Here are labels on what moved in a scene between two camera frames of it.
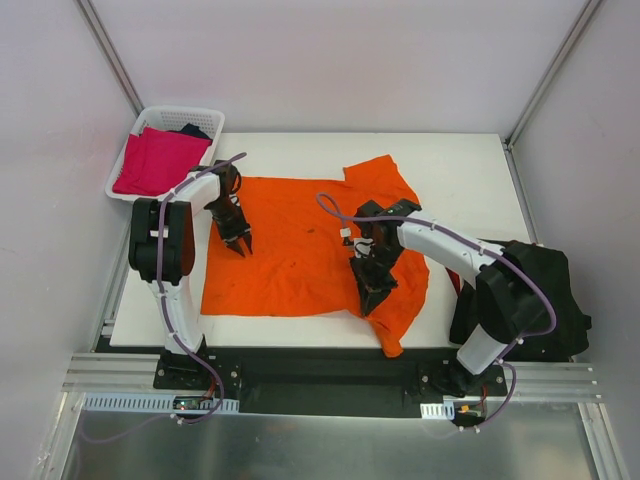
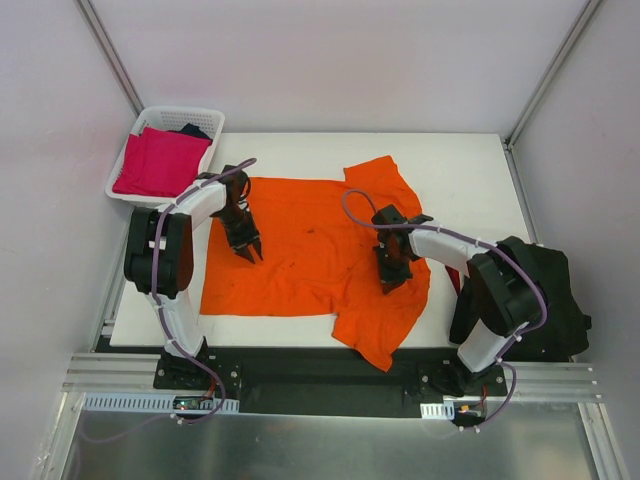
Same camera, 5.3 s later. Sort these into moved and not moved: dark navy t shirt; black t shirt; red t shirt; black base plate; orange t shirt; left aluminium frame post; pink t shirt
Moved: orange t shirt
Not moved: pink t shirt; black t shirt; black base plate; dark navy t shirt; red t shirt; left aluminium frame post
